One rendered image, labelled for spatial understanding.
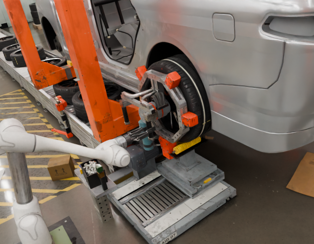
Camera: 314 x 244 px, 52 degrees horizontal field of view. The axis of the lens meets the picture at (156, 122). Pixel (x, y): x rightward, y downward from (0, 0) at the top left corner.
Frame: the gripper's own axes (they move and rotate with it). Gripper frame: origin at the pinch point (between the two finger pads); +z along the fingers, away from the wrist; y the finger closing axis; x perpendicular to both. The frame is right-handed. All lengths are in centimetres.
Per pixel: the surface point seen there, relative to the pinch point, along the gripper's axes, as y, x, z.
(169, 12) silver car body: -9, 69, 36
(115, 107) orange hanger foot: -62, -5, 5
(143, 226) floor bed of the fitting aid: 1, -76, -22
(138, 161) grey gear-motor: -39, -50, 5
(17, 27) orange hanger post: -253, 50, -14
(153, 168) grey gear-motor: -51, -74, 23
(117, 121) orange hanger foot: -60, -17, 3
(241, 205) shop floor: 33, -83, 52
